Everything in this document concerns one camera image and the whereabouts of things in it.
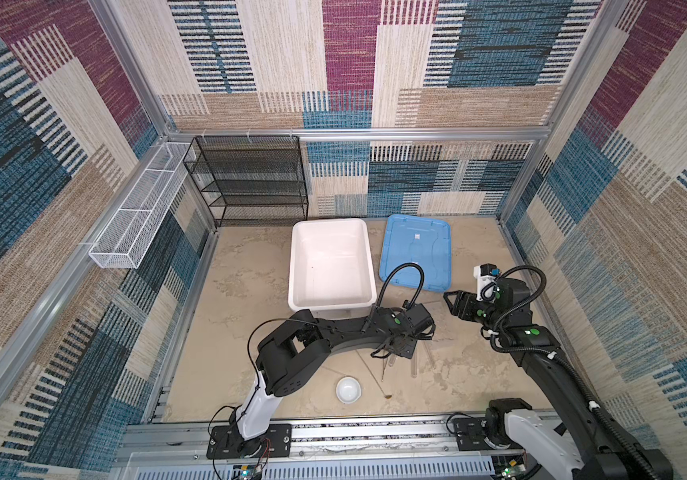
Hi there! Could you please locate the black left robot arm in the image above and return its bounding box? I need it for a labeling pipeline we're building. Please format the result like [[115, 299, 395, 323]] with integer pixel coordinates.
[[230, 262, 435, 441]]

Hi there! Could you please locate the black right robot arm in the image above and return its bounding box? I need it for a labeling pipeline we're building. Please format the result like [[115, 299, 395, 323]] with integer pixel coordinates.
[[443, 264, 673, 479]]

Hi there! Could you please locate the small white ceramic dish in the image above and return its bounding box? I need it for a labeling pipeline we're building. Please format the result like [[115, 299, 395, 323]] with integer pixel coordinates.
[[336, 377, 363, 405]]

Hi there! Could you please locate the blue plastic bin lid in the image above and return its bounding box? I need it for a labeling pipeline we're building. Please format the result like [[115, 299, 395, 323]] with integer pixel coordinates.
[[379, 214, 453, 293]]

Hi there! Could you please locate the white plastic storage bin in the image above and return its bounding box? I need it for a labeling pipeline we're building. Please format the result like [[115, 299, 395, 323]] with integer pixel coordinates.
[[288, 218, 377, 320]]

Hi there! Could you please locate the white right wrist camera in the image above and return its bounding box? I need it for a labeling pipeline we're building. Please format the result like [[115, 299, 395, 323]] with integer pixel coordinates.
[[473, 263, 499, 301]]

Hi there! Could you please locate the aluminium front rail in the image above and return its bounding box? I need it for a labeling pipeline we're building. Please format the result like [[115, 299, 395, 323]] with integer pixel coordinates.
[[114, 410, 561, 463]]

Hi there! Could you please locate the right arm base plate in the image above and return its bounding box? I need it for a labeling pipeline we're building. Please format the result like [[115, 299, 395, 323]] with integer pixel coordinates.
[[449, 416, 521, 452]]

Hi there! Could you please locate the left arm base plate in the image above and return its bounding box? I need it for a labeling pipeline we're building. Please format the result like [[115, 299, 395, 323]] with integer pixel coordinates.
[[206, 423, 293, 460]]

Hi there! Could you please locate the black wire shelf rack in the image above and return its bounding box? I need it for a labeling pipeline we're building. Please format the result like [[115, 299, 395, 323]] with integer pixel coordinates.
[[184, 135, 309, 227]]

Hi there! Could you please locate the white wire mesh basket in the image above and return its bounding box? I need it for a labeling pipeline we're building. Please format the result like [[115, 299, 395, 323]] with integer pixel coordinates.
[[89, 142, 190, 269]]

